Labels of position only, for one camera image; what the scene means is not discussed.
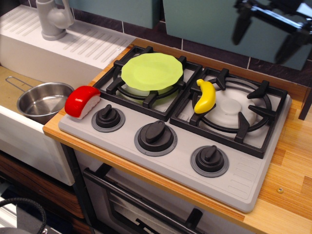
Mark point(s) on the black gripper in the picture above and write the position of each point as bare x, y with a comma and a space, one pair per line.
291, 16

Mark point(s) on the yellow toy banana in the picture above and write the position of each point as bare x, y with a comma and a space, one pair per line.
208, 97

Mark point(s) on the black right burner grate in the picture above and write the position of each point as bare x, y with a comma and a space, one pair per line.
244, 116

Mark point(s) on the black burner grate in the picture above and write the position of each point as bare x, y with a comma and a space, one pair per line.
160, 103
244, 116

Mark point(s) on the black left burner grate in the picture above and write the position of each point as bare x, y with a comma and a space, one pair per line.
160, 103

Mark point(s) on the green plastic plate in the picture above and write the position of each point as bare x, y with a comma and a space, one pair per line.
152, 71

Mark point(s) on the black right stove knob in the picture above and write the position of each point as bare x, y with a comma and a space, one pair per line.
209, 161

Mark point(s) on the black stove knob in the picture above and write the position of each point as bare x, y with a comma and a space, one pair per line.
209, 161
155, 139
108, 119

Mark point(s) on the grey toy stove top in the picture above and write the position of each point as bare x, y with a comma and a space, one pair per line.
239, 187

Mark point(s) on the black middle stove knob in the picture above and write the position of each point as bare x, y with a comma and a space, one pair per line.
155, 139

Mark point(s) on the black left stove knob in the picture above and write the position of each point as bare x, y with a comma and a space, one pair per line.
108, 119

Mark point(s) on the red white toy sushi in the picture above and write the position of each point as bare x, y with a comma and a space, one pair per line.
81, 101

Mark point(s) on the grey toy faucet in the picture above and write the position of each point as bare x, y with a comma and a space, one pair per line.
54, 21

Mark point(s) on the toy oven door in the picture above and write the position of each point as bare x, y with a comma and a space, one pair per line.
127, 218

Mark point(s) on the stainless steel pot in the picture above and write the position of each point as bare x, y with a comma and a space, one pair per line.
40, 103

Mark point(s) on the white toy sink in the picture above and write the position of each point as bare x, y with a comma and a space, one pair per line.
75, 59

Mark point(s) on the dark post at right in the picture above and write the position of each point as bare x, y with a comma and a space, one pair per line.
306, 104

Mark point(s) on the black oven door handle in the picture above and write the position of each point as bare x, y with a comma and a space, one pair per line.
187, 227

